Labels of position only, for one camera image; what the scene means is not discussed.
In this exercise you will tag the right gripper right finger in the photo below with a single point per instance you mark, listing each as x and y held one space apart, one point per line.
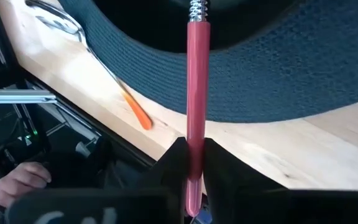
225 174

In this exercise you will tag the dark round woven placemat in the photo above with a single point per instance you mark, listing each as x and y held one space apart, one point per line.
291 77

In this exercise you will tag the aluminium frame rail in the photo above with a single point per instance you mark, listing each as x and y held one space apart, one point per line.
17 96

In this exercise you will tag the person's hand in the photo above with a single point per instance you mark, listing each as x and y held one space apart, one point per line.
20 183

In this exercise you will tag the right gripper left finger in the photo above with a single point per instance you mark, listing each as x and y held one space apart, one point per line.
172 168

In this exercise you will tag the black bowl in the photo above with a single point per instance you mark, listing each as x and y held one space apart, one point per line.
154 25

